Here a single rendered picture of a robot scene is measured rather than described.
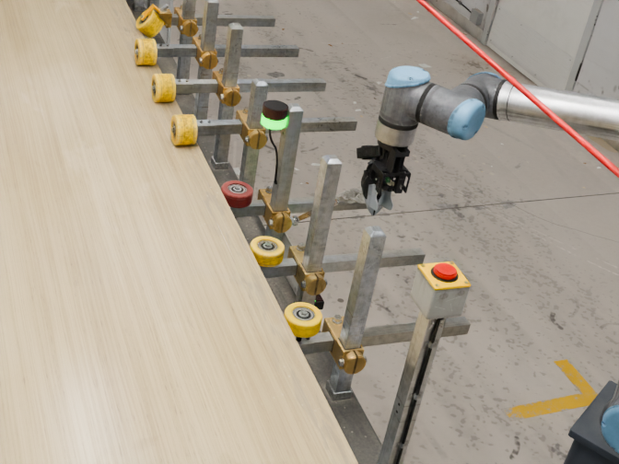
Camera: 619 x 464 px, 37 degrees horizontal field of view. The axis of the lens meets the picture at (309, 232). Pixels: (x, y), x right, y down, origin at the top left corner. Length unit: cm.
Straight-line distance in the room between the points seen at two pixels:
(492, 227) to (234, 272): 232
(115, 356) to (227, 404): 24
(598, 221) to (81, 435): 328
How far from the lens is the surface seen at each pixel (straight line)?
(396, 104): 205
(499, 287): 385
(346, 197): 247
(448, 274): 159
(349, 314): 195
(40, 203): 224
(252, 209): 237
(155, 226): 218
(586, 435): 238
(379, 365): 330
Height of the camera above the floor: 211
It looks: 33 degrees down
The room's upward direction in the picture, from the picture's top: 10 degrees clockwise
